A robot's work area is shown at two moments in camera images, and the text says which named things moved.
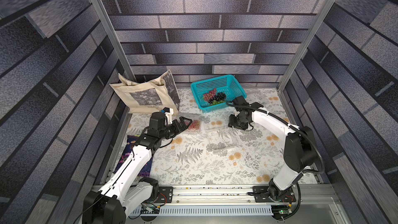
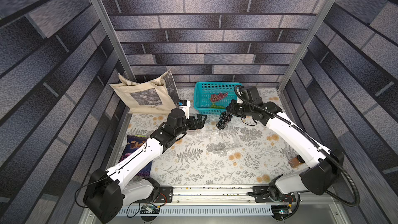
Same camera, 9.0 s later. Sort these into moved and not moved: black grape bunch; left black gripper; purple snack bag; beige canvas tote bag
Moved: black grape bunch; left black gripper
Not moved: beige canvas tote bag; purple snack bag
